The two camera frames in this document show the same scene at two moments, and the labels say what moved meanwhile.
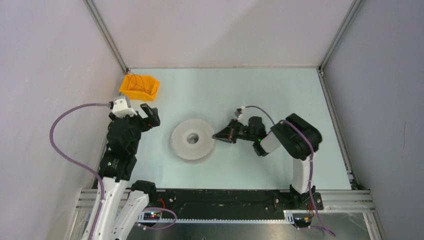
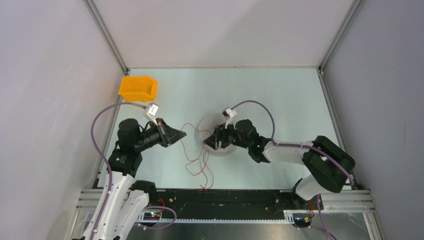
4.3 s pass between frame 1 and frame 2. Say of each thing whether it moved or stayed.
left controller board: stayed
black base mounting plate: stayed
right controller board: stayed
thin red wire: moved
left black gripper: moved
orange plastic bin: stayed
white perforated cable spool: moved
